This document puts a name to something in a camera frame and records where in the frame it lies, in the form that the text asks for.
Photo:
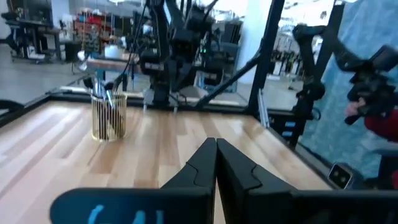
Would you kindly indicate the black background workbench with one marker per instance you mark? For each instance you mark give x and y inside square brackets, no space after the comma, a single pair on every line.
[31,31]

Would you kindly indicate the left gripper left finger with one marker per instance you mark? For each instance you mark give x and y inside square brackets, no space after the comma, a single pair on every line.
[180,205]

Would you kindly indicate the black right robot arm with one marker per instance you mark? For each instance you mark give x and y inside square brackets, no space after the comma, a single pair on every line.
[160,90]

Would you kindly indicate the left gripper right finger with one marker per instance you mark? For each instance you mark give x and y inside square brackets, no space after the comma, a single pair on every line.
[280,208]

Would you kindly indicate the white-tipped black makeup brush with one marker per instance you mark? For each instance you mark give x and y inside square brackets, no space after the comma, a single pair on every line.
[109,87]

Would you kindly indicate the fluffy dark-bristle makeup brush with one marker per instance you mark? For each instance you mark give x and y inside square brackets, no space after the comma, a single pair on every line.
[88,83]

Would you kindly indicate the wooden background table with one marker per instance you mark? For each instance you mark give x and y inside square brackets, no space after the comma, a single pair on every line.
[109,65]

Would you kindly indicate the person's forearm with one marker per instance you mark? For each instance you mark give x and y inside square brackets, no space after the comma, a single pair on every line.
[382,124]

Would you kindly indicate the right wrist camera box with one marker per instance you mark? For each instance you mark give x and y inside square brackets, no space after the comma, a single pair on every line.
[185,40]

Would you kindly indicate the black table clamp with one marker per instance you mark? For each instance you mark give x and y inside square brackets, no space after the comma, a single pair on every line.
[11,104]

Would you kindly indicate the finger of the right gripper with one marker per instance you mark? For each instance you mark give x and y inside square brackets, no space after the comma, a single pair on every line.
[175,77]
[189,76]

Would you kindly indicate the person's hand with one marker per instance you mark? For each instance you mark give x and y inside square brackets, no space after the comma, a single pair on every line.
[354,107]

